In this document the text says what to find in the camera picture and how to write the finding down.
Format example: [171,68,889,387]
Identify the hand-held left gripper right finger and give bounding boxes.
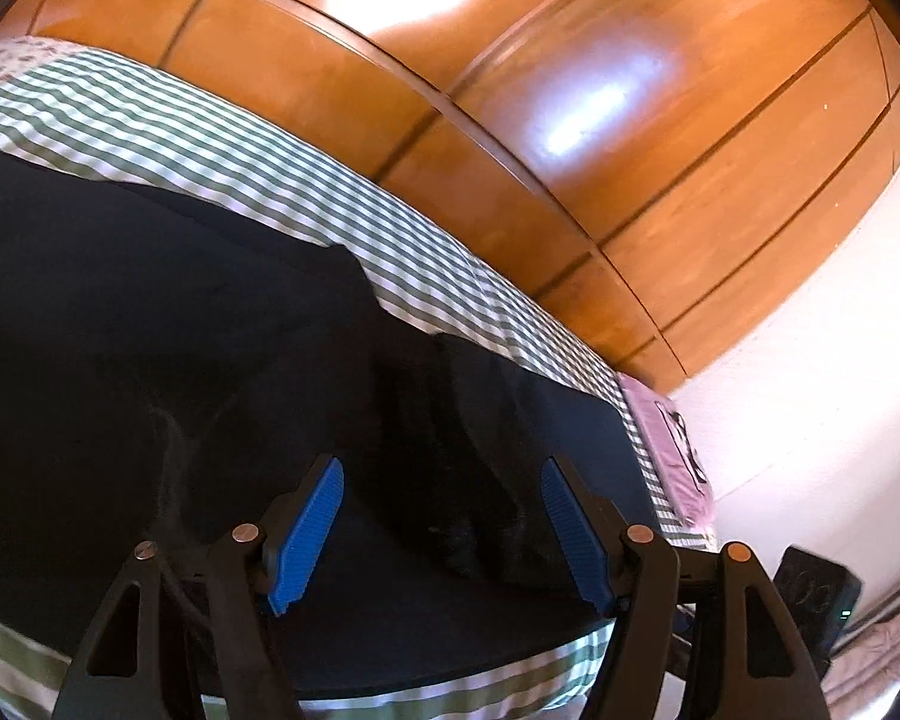
[540,454,830,720]

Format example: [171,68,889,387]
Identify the pink printed pillow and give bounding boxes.
[618,375,718,527]

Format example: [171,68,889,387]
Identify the wooden wardrobe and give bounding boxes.
[0,0,900,397]

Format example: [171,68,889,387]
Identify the pale pink cloth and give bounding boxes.
[823,598,900,710]

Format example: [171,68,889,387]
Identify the dark navy embroidered pants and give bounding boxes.
[0,144,658,698]

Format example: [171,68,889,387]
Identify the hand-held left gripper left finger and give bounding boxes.
[51,454,344,720]

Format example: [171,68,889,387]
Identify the green checked floral bedspread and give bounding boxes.
[0,34,715,720]

